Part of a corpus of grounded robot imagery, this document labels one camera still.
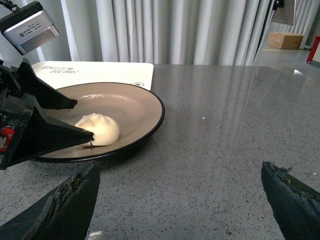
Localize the beige plate with black rim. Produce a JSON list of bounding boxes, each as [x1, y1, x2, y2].
[[35, 82, 165, 163]]

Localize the brown cardboard box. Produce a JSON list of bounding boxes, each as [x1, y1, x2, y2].
[[267, 32, 304, 50]]

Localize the red post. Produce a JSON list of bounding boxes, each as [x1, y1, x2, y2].
[[306, 36, 320, 64]]

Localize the grey pleated curtain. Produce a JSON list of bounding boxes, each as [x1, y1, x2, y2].
[[0, 0, 320, 67]]

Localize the white steamed bun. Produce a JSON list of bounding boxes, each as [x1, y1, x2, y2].
[[75, 113, 120, 146]]

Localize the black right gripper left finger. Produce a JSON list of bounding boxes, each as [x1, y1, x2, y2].
[[0, 163, 100, 240]]

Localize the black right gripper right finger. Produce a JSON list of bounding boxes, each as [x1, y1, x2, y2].
[[261, 161, 320, 240]]

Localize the hanging grey board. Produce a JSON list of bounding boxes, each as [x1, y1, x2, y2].
[[271, 0, 297, 26]]

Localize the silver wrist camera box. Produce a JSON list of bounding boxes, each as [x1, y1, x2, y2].
[[0, 0, 60, 56]]

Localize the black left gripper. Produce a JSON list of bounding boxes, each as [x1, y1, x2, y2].
[[0, 58, 94, 170]]

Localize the cream rectangular tray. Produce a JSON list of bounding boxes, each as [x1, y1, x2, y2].
[[32, 61, 154, 90]]

